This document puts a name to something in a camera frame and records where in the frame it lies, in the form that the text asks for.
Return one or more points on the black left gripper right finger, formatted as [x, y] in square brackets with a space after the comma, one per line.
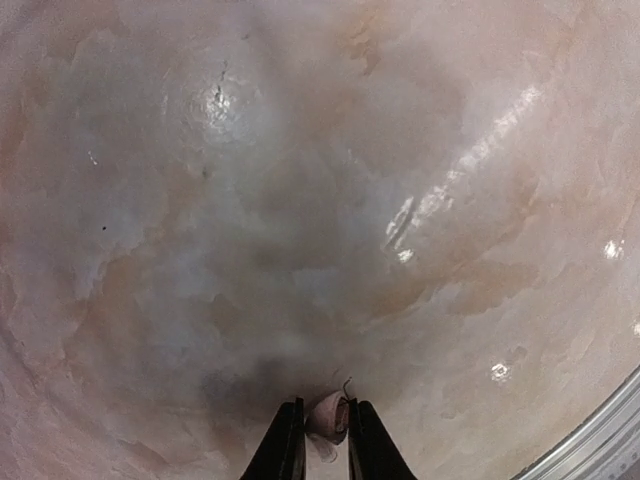
[372, 453]

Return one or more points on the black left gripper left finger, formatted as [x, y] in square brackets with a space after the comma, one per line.
[281, 454]

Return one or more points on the front aluminium rail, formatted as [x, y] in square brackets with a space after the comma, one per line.
[604, 446]

